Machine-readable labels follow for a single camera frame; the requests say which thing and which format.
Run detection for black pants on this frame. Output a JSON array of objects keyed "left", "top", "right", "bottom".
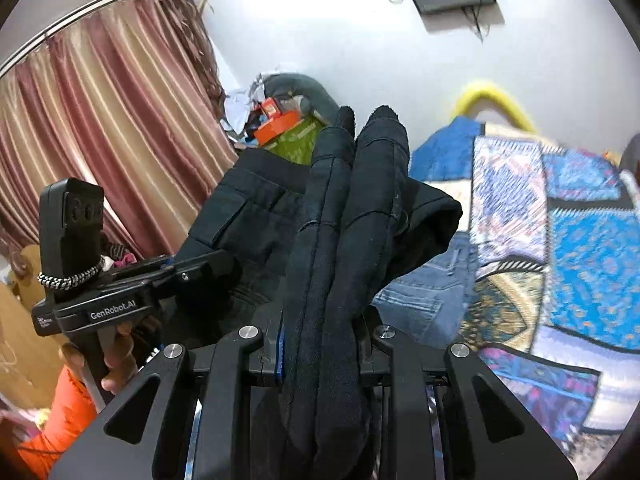
[{"left": 164, "top": 106, "right": 462, "bottom": 479}]

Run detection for orange sleeve forearm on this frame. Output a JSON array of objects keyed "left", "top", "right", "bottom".
[{"left": 17, "top": 366, "right": 96, "bottom": 479}]

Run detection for person left hand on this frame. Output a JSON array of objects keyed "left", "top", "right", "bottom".
[{"left": 58, "top": 321, "right": 138, "bottom": 394}]

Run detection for blue denim jeans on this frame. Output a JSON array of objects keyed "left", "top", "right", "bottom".
[{"left": 372, "top": 232, "right": 478, "bottom": 349}]

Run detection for wooden headboard panel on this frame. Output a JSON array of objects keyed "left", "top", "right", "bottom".
[{"left": 1, "top": 245, "right": 64, "bottom": 410}]

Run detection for blue patchwork bedsheet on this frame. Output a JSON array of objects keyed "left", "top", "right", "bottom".
[{"left": 409, "top": 117, "right": 639, "bottom": 442}]

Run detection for striped pink curtain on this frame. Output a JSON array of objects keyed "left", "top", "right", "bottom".
[{"left": 1, "top": 0, "right": 236, "bottom": 257}]

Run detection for orange red box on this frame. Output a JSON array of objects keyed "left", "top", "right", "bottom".
[{"left": 255, "top": 98, "right": 302, "bottom": 146}]

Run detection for yellow hoop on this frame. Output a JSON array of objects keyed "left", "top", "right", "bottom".
[{"left": 450, "top": 79, "right": 537, "bottom": 133}]

